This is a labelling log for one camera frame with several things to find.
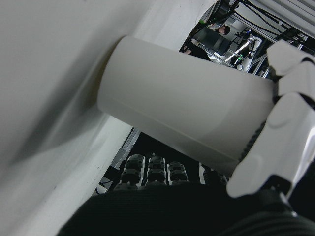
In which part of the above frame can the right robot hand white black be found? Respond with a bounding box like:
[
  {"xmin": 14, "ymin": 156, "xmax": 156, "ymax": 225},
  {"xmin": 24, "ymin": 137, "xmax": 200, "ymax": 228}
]
[{"xmin": 56, "ymin": 39, "xmax": 315, "ymax": 236}]

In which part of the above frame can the white paper cup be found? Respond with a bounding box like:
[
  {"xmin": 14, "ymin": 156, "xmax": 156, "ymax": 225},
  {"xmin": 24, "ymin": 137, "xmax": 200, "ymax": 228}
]
[{"xmin": 97, "ymin": 35, "xmax": 275, "ymax": 181}]

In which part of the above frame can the black office chair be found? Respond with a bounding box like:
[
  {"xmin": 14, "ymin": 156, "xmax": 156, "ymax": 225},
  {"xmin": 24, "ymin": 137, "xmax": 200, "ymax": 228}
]
[{"xmin": 191, "ymin": 26, "xmax": 231, "ymax": 59}]

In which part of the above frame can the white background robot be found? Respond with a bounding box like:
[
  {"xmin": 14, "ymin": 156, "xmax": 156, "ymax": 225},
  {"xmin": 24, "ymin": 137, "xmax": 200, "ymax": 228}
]
[{"xmin": 232, "ymin": 36, "xmax": 262, "ymax": 72}]

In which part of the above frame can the distant seated person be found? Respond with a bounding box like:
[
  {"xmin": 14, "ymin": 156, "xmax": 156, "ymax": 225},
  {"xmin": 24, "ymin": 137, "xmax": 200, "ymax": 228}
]
[{"xmin": 218, "ymin": 25, "xmax": 231, "ymax": 37}]

